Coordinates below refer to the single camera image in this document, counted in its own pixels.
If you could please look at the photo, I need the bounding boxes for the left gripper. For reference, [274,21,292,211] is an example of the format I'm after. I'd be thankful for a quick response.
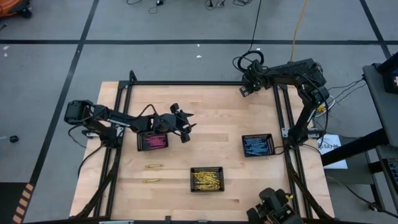
[156,102,198,144]

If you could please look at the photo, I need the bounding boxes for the black slotted plastic basket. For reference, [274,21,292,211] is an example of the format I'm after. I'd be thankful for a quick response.
[190,166,225,193]
[136,132,170,152]
[241,133,276,158]

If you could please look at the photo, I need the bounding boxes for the black computer case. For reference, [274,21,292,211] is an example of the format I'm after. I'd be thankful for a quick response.
[241,58,327,101]

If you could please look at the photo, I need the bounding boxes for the white printed paper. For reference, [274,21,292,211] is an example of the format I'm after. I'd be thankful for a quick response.
[317,133,348,170]

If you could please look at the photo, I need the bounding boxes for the black device with yellow tag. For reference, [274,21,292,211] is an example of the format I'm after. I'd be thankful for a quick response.
[246,187,304,224]

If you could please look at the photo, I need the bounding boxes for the black desk beam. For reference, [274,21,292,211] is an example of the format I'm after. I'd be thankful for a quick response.
[321,128,389,167]

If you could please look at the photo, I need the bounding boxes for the grey desk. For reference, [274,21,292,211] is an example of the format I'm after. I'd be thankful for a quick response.
[362,62,398,147]

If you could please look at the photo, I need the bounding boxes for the black monitor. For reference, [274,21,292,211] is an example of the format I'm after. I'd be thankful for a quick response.
[377,52,398,95]

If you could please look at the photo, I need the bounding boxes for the laptop keyboard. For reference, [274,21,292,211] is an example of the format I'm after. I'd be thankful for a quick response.
[384,157,398,187]

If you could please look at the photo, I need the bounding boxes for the orange object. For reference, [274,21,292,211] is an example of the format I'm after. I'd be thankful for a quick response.
[0,0,32,19]

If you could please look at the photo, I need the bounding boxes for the black table frame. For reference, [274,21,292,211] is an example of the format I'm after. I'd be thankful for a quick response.
[74,70,335,223]

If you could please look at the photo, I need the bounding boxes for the black cable with coil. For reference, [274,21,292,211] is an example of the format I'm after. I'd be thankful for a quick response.
[237,0,266,73]

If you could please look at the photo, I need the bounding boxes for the yellow hanging cable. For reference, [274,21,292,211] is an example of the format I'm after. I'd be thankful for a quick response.
[290,0,309,62]

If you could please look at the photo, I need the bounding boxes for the white cable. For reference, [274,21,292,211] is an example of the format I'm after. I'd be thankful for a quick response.
[323,94,336,118]

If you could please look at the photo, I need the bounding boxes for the black floor cables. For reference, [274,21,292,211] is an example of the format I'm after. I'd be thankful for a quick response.
[204,0,253,11]
[126,0,165,15]

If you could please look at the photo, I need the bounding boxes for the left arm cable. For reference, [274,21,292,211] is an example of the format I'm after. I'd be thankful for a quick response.
[67,104,156,179]

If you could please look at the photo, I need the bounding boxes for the black floor cable with plug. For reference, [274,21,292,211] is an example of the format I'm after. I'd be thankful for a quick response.
[325,174,398,218]

